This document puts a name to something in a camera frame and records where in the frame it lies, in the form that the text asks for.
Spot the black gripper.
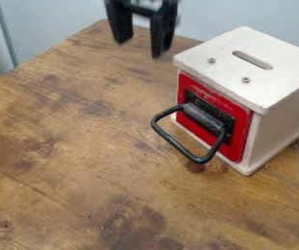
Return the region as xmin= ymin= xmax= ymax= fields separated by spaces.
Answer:
xmin=103 ymin=0 xmax=178 ymax=58

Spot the black metal drawer handle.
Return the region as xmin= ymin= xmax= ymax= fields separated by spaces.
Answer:
xmin=149 ymin=103 xmax=227 ymax=165

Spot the red wooden drawer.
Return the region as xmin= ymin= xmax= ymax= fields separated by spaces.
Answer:
xmin=177 ymin=72 xmax=253 ymax=163

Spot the white wooden drawer cabinet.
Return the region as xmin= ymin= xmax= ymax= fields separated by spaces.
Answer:
xmin=173 ymin=26 xmax=299 ymax=176

